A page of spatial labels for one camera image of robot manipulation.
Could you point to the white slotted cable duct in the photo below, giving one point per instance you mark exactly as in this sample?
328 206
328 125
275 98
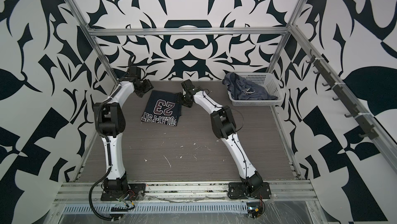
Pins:
165 208

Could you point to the navy tank top red trim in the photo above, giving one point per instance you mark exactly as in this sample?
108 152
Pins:
162 108

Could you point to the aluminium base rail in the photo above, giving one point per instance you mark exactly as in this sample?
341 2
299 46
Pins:
206 191

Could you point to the white plastic laundry basket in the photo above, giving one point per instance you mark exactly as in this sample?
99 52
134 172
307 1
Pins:
267 81

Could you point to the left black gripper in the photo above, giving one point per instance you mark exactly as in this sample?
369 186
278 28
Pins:
150 87

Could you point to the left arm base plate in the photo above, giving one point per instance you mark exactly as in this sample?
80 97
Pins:
136 191

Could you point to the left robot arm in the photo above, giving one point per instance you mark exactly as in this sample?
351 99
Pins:
110 124

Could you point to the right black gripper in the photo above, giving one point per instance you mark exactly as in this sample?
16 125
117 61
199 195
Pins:
180 99

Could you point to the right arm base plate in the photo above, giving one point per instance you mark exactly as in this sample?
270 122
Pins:
241 191

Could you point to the small green circuit board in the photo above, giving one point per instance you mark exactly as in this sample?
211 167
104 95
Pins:
255 209

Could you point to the aluminium frame crossbar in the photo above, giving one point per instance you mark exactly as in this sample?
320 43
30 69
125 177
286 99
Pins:
186 31

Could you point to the wall hook rail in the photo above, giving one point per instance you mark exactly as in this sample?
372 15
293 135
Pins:
344 95

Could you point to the blue-grey tank top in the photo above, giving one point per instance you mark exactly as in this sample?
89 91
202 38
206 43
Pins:
243 89

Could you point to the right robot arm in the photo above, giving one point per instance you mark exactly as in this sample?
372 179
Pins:
224 128

